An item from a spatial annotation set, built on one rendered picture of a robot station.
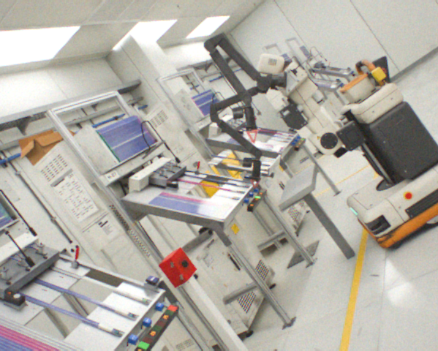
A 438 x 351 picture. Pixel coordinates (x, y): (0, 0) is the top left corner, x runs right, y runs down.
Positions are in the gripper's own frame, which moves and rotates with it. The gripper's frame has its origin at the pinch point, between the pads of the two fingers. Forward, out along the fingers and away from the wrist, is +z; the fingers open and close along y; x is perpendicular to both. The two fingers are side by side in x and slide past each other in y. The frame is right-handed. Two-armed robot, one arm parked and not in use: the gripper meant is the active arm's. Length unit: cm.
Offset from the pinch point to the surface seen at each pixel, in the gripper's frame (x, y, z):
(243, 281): 7, 30, 56
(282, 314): 41, 62, 50
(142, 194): -64, 45, 3
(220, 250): -10.9, 31.3, 36.9
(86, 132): -102, 50, -35
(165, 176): -58, 23, -4
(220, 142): -58, -86, -1
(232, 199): -7.9, 23.1, 1.7
